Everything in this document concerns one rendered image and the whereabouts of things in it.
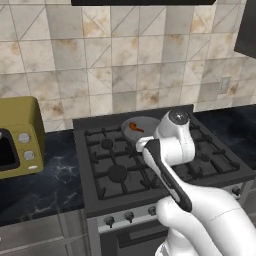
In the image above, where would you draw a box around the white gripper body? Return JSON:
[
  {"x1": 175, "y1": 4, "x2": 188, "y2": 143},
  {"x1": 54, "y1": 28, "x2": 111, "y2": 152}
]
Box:
[{"x1": 134, "y1": 136, "x2": 155, "y2": 153}]

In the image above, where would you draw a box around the brown chicken drumstick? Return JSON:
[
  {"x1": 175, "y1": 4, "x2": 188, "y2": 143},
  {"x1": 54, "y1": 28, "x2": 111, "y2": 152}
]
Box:
[{"x1": 128, "y1": 121, "x2": 145, "y2": 134}]

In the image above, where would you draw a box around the grey frying pan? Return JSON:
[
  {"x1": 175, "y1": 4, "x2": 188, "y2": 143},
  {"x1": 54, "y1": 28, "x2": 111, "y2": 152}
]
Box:
[{"x1": 120, "y1": 115, "x2": 162, "y2": 145}]

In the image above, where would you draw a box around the black gas hob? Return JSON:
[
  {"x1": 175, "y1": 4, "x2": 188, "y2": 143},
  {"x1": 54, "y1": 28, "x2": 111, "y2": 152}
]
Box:
[{"x1": 72, "y1": 104, "x2": 256, "y2": 219}]

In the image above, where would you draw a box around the dark stove knob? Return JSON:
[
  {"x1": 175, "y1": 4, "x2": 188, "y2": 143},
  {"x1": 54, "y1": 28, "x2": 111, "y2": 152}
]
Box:
[
  {"x1": 147, "y1": 205, "x2": 158, "y2": 217},
  {"x1": 124, "y1": 211, "x2": 135, "y2": 224},
  {"x1": 231, "y1": 185, "x2": 242, "y2": 197},
  {"x1": 103, "y1": 215, "x2": 115, "y2": 229}
]

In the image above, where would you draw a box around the dark oven door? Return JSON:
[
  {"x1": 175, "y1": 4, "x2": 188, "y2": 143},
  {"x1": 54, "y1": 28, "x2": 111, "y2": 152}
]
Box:
[{"x1": 99, "y1": 218, "x2": 172, "y2": 256}]

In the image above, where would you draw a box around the grey toaster oven knob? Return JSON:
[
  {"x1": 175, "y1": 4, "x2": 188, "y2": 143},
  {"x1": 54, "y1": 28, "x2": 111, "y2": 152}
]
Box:
[
  {"x1": 18, "y1": 132, "x2": 31, "y2": 145},
  {"x1": 23, "y1": 150, "x2": 36, "y2": 162}
]

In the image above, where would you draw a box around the olive toaster oven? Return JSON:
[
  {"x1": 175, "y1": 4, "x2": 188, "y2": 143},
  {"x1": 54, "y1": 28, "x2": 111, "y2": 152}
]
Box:
[{"x1": 0, "y1": 96, "x2": 46, "y2": 181}]

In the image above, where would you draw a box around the toaster oven glass door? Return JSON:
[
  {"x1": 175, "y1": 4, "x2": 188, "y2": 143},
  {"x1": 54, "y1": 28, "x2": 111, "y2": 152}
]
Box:
[{"x1": 0, "y1": 128, "x2": 21, "y2": 173}]

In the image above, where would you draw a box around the grey base cupboard front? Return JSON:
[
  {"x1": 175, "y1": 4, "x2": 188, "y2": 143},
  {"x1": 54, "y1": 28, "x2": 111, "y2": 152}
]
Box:
[{"x1": 0, "y1": 209, "x2": 90, "y2": 256}]

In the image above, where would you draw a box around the black range hood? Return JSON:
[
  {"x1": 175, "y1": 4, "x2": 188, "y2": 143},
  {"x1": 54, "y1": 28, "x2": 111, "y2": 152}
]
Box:
[{"x1": 70, "y1": 0, "x2": 217, "y2": 7}]

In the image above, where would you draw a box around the dark oven door handle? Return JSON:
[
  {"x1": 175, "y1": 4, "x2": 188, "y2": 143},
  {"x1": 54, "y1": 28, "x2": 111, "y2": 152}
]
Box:
[{"x1": 116, "y1": 228, "x2": 169, "y2": 249}]

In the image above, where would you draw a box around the grey wall socket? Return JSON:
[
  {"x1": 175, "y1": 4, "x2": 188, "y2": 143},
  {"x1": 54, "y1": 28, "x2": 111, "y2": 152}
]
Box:
[{"x1": 219, "y1": 76, "x2": 232, "y2": 96}]

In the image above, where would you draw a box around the dark wall cupboard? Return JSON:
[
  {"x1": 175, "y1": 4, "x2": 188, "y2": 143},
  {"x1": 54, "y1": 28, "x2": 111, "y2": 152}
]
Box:
[{"x1": 233, "y1": 0, "x2": 256, "y2": 60}]

